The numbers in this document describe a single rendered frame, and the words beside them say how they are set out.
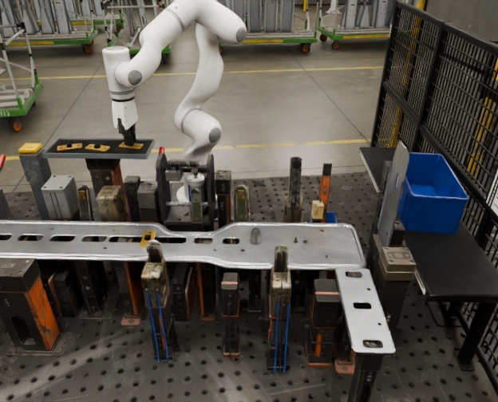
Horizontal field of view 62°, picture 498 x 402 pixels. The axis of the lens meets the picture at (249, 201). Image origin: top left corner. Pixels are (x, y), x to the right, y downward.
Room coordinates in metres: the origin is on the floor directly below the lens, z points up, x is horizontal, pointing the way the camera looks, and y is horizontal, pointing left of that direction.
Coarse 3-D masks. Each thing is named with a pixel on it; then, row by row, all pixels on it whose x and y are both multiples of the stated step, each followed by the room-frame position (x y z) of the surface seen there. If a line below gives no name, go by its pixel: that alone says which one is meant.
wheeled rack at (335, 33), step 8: (320, 0) 9.09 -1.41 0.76; (336, 0) 8.18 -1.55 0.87; (320, 8) 9.08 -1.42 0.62; (336, 8) 8.17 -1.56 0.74; (320, 16) 9.08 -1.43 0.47; (336, 16) 8.18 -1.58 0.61; (320, 24) 9.09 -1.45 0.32; (328, 32) 8.50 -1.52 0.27; (336, 32) 8.28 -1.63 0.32; (344, 32) 8.28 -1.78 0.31; (352, 32) 8.32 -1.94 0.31; (360, 32) 8.34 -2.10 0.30; (368, 32) 8.37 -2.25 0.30; (376, 32) 8.39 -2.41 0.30; (384, 32) 8.42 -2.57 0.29; (408, 32) 8.48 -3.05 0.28; (336, 40) 8.25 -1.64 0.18; (336, 48) 8.26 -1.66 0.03
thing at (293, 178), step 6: (294, 156) 1.20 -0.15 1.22; (300, 156) 1.20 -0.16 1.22; (294, 162) 1.16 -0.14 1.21; (300, 162) 1.16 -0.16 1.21; (294, 168) 1.16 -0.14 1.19; (300, 168) 1.18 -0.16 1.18; (294, 174) 1.19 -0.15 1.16; (300, 174) 1.18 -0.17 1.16; (294, 180) 1.19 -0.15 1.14; (300, 180) 1.18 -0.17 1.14; (294, 186) 1.18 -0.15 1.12; (294, 192) 1.18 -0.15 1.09; (288, 198) 1.18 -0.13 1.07; (288, 204) 1.17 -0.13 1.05
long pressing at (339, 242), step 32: (0, 224) 1.13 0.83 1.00; (32, 224) 1.13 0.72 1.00; (64, 224) 1.13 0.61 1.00; (96, 224) 1.13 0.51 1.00; (128, 224) 1.13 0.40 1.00; (160, 224) 1.12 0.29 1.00; (256, 224) 1.13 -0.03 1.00; (288, 224) 1.12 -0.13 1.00; (320, 224) 1.12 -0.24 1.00; (0, 256) 0.97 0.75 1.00; (32, 256) 0.97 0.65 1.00; (64, 256) 0.97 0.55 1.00; (96, 256) 0.97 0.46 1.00; (128, 256) 0.97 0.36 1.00; (192, 256) 0.96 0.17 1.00; (224, 256) 0.96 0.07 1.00; (256, 256) 0.96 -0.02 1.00; (288, 256) 0.96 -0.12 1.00; (320, 256) 0.96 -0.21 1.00; (352, 256) 0.96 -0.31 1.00
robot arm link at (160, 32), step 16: (160, 16) 1.51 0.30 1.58; (176, 16) 1.51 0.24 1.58; (144, 32) 1.46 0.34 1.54; (160, 32) 1.47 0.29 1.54; (176, 32) 1.51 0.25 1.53; (144, 48) 1.37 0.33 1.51; (160, 48) 1.45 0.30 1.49; (128, 64) 1.32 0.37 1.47; (144, 64) 1.34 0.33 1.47; (128, 80) 1.30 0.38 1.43; (144, 80) 1.34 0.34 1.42
